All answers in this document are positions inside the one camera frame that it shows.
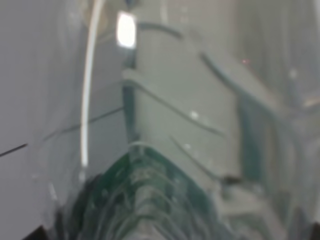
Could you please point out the clear bottle green label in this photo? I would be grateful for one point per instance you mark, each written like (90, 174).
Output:
(180, 120)

